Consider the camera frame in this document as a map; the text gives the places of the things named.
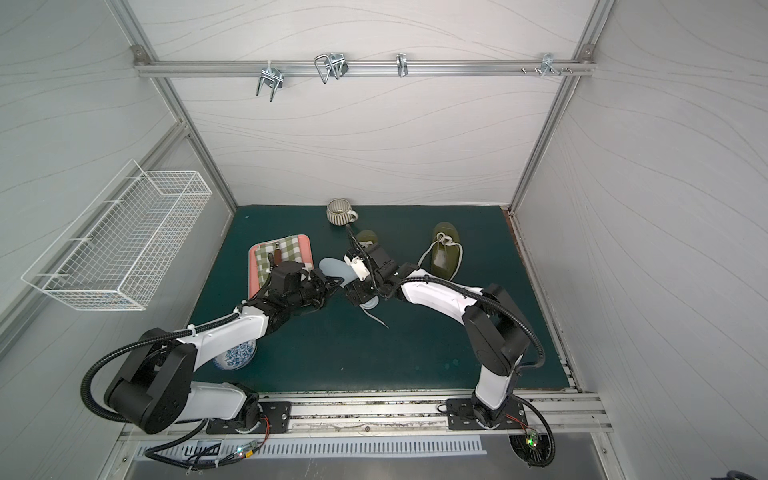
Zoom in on light blue insole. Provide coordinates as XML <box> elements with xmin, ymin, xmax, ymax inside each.
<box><xmin>319</xmin><ymin>258</ymin><xmax>379</xmax><ymax>310</ymax></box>

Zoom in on olive green shoe white laces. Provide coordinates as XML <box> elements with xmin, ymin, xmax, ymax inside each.
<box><xmin>353</xmin><ymin>229</ymin><xmax>391</xmax><ymax>330</ymax></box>

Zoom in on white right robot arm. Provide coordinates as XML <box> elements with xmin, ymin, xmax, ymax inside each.
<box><xmin>344</xmin><ymin>226</ymin><xmax>546</xmax><ymax>416</ymax></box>

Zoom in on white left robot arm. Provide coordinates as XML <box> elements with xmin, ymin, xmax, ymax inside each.
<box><xmin>80</xmin><ymin>258</ymin><xmax>356</xmax><ymax>434</ymax></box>

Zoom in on pink tray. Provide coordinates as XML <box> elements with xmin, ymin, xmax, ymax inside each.
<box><xmin>248</xmin><ymin>233</ymin><xmax>316</xmax><ymax>301</ymax></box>

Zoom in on green checkered cloth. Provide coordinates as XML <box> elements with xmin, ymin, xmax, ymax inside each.
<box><xmin>254</xmin><ymin>235</ymin><xmax>307</xmax><ymax>289</ymax></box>

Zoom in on ribbed ceramic mug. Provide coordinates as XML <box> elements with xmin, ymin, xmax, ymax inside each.
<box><xmin>326</xmin><ymin>198</ymin><xmax>359</xmax><ymax>226</ymax></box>

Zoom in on blue white patterned bowl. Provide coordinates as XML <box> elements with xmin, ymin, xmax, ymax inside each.
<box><xmin>212</xmin><ymin>340</ymin><xmax>257</xmax><ymax>371</ymax></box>

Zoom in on white slotted vent strip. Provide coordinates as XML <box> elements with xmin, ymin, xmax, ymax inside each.
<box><xmin>160</xmin><ymin>435</ymin><xmax>487</xmax><ymax>460</ymax></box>

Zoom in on metal hook small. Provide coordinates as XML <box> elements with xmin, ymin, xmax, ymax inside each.
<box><xmin>396</xmin><ymin>53</ymin><xmax>408</xmax><ymax>78</ymax></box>

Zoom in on metal hook clamp middle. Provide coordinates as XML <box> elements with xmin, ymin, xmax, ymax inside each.
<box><xmin>314</xmin><ymin>53</ymin><xmax>349</xmax><ymax>84</ymax></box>

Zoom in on metal hook clamp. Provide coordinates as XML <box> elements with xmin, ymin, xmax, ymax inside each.
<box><xmin>255</xmin><ymin>64</ymin><xmax>284</xmax><ymax>102</ymax></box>
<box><xmin>520</xmin><ymin>53</ymin><xmax>573</xmax><ymax>78</ymax></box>
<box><xmin>314</xmin><ymin>53</ymin><xmax>349</xmax><ymax>84</ymax></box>

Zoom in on metal hook clamp left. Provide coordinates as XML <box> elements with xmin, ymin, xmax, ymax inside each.
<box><xmin>255</xmin><ymin>64</ymin><xmax>284</xmax><ymax>102</ymax></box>

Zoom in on metal hook clamp right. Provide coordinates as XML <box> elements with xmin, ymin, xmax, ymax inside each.
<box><xmin>520</xmin><ymin>53</ymin><xmax>573</xmax><ymax>78</ymax></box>

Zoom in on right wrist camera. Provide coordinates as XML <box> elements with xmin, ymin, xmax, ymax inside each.
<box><xmin>344</xmin><ymin>256</ymin><xmax>371</xmax><ymax>282</ymax></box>

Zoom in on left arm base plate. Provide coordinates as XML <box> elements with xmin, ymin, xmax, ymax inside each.
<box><xmin>206</xmin><ymin>401</ymin><xmax>292</xmax><ymax>435</ymax></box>

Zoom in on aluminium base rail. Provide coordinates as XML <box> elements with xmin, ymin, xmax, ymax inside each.
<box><xmin>119</xmin><ymin>389</ymin><xmax>614</xmax><ymax>442</ymax></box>

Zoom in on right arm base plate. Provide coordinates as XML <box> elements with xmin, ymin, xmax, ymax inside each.
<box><xmin>436</xmin><ymin>398</ymin><xmax>528</xmax><ymax>431</ymax></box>

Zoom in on left black cable bundle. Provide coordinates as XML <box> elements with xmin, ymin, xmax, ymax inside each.
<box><xmin>143</xmin><ymin>416</ymin><xmax>272</xmax><ymax>472</ymax></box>

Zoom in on white wire basket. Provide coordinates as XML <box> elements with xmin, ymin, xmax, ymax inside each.
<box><xmin>21</xmin><ymin>160</ymin><xmax>212</xmax><ymax>312</ymax></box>

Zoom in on aluminium top rail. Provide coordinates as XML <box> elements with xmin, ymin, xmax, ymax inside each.
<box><xmin>134</xmin><ymin>57</ymin><xmax>597</xmax><ymax>79</ymax></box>

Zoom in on right black cable coil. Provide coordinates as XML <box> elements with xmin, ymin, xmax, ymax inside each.
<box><xmin>508</xmin><ymin>395</ymin><xmax>557</xmax><ymax>469</ymax></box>

